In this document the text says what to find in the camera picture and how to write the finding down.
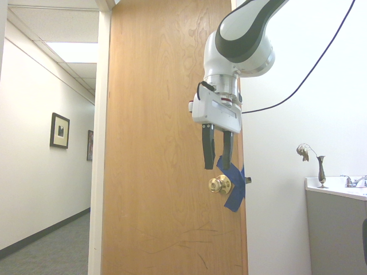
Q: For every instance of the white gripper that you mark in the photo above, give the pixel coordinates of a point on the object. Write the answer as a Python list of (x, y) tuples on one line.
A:
[(212, 113)]

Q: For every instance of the brown wooden door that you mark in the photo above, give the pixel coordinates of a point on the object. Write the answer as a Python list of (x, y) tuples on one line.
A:
[(149, 143)]

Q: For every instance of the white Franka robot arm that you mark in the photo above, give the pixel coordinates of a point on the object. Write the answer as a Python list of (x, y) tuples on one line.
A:
[(229, 24)]

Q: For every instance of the brass door knob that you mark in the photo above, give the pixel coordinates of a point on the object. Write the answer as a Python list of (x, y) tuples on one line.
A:
[(215, 184)]

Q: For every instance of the metal door latch bolt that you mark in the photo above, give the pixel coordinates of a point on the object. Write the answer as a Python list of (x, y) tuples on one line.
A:
[(249, 180)]

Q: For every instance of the blue painter tape strips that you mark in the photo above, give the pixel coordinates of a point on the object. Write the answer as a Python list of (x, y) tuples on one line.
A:
[(237, 189)]

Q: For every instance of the slim metal bud vase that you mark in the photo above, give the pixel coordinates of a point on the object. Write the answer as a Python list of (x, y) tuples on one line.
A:
[(322, 174)]

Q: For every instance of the dark framed colourful picture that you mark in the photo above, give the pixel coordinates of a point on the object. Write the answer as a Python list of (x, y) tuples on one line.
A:
[(90, 144)]

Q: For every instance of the chrome sink faucet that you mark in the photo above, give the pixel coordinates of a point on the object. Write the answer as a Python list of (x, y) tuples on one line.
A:
[(349, 181)]

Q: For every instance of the gray vanity white countertop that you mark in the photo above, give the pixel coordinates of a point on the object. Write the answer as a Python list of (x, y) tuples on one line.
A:
[(332, 229)]

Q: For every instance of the black framed picture white mat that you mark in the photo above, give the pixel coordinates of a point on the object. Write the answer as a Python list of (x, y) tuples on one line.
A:
[(59, 130)]

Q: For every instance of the fluorescent ceiling light panel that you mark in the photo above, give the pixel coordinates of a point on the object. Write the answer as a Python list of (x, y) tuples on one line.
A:
[(74, 50)]

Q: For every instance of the black rounded object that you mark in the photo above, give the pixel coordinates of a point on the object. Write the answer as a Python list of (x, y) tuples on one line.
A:
[(365, 240)]

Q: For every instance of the black rubber baseboard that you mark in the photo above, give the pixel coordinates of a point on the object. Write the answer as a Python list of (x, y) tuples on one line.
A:
[(43, 232)]

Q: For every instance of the white door frame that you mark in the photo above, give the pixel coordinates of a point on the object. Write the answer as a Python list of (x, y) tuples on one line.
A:
[(99, 143)]

